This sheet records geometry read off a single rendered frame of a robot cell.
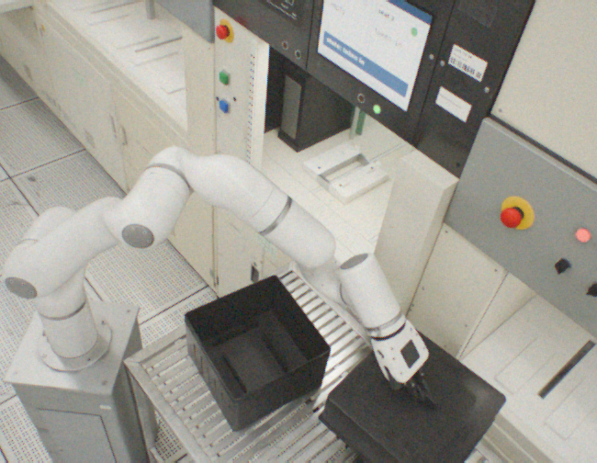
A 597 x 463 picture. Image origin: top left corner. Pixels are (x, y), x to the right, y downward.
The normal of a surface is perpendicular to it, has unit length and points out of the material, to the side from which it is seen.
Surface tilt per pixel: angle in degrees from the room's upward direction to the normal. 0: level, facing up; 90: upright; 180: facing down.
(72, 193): 0
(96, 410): 90
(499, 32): 90
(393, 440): 0
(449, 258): 90
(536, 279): 90
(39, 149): 0
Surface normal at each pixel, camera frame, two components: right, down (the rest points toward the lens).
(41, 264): 0.12, 0.39
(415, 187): -0.76, 0.43
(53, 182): 0.10, -0.68
